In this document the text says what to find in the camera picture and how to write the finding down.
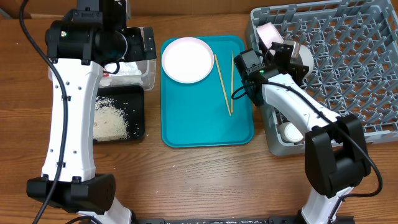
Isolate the white napkin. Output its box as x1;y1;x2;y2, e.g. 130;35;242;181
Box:
99;62;143;88

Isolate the grey bowl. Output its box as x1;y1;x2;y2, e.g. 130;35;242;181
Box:
283;40;314;78

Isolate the white shallow bowl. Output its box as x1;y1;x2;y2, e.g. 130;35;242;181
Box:
256;22;284;56

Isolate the white cup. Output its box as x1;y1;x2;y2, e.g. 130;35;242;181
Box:
277;122;303;143

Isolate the white rice pile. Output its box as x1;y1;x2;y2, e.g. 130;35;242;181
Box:
93;96;129;142

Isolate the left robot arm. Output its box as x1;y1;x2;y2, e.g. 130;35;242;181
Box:
26;0;156;223

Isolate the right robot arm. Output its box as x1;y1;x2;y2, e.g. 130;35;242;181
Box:
233;41;371;223

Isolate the clear plastic waste bin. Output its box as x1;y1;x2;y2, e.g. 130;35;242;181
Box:
48;26;156;93

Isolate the grey dishwasher rack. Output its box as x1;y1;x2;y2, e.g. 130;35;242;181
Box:
246;0;397;144

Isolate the right wooden chopstick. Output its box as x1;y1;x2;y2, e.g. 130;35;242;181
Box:
230;51;234;114

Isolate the wooden chopstick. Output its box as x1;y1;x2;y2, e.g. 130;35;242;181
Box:
214;54;231;116
230;51;234;114

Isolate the black rectangular tray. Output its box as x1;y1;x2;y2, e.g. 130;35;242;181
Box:
93;85;146;144

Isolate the large white plate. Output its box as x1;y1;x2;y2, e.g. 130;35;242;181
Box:
161;37;215;84

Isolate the left wooden chopstick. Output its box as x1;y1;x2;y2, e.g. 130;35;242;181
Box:
214;54;231;116

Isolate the teal serving tray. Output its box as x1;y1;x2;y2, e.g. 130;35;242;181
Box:
160;35;254;148

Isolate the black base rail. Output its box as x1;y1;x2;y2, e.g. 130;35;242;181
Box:
133;215;355;224

